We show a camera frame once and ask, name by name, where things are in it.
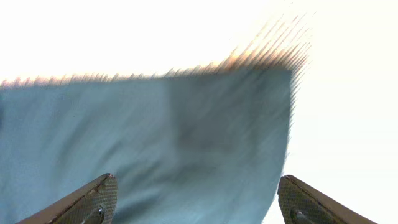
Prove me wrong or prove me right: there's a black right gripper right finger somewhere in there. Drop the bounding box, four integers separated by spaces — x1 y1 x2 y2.
277 175 376 224

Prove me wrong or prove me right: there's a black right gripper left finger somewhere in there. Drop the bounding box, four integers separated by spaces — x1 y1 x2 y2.
18 173 118 224

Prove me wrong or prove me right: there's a dark teal t-shirt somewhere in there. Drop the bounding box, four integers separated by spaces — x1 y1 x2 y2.
1 69 292 223

